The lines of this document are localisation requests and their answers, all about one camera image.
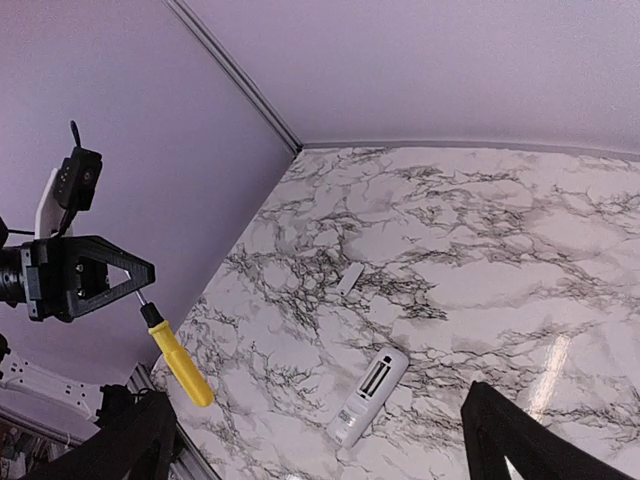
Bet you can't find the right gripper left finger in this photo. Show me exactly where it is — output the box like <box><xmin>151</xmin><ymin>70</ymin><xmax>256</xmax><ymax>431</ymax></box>
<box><xmin>24</xmin><ymin>392</ymin><xmax>177</xmax><ymax>479</ymax></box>

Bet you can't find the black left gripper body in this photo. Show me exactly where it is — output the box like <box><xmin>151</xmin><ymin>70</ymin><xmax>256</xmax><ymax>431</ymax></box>
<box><xmin>20</xmin><ymin>237</ymin><xmax>83</xmax><ymax>323</ymax></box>

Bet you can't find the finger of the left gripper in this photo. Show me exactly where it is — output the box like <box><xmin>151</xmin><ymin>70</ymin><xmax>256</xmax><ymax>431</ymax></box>
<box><xmin>64</xmin><ymin>236</ymin><xmax>155</xmax><ymax>320</ymax></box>

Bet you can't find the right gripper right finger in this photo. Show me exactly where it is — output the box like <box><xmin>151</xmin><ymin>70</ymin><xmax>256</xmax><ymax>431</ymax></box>
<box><xmin>461</xmin><ymin>382</ymin><xmax>629</xmax><ymax>480</ymax></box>

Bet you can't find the yellow handled screwdriver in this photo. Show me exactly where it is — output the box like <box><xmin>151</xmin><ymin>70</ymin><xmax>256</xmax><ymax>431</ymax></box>
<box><xmin>135</xmin><ymin>290</ymin><xmax>214</xmax><ymax>407</ymax></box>

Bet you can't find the white remote control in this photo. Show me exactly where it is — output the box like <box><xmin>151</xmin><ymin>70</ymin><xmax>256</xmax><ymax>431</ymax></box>
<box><xmin>326</xmin><ymin>347</ymin><xmax>409</xmax><ymax>449</ymax></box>

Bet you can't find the white battery cover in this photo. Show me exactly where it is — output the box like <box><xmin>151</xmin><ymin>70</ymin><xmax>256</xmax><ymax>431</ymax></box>
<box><xmin>337</xmin><ymin>262</ymin><xmax>364</xmax><ymax>296</ymax></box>

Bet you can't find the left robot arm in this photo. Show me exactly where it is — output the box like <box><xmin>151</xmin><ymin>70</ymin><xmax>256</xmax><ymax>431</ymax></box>
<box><xmin>1</xmin><ymin>235</ymin><xmax>155</xmax><ymax>422</ymax></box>

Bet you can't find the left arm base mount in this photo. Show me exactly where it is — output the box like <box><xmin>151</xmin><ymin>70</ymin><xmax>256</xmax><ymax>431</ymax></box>
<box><xmin>94</xmin><ymin>385</ymin><xmax>150</xmax><ymax>428</ymax></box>

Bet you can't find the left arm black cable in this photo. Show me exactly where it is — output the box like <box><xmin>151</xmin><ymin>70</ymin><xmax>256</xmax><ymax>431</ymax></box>
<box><xmin>0</xmin><ymin>119</ymin><xmax>84</xmax><ymax>236</ymax></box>

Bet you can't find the front aluminium rail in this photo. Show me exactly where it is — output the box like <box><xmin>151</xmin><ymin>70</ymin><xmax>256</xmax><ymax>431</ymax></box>
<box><xmin>127</xmin><ymin>362</ymin><xmax>221</xmax><ymax>480</ymax></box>

